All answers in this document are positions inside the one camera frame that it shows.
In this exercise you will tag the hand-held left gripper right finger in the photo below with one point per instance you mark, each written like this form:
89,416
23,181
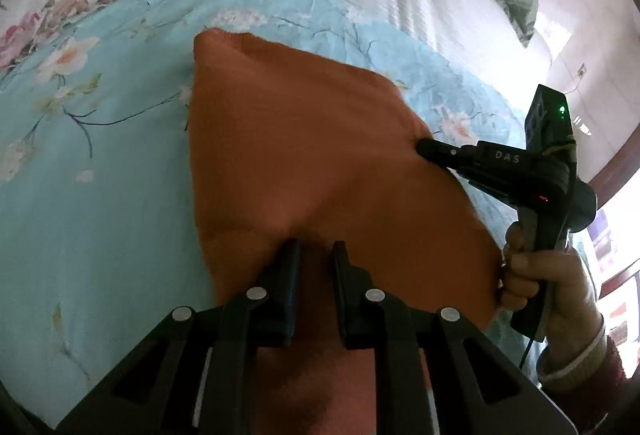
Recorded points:
342,295

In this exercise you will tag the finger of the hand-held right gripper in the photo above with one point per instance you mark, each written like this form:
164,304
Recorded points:
440,150

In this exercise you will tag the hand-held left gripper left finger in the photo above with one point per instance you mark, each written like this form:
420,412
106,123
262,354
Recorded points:
292,295

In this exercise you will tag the brown knit sweater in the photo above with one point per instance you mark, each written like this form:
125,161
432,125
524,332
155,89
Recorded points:
300,140

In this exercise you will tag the person's right forearm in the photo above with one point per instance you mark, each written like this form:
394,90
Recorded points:
585,370

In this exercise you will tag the person's right hand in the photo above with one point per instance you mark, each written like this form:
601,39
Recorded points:
565,295

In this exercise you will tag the light blue floral bedsheet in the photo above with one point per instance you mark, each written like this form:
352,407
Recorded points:
100,215

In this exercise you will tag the brown wooden door frame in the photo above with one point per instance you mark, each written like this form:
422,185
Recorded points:
617,172

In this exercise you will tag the white wall socket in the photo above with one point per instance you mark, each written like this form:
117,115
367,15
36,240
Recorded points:
581,70

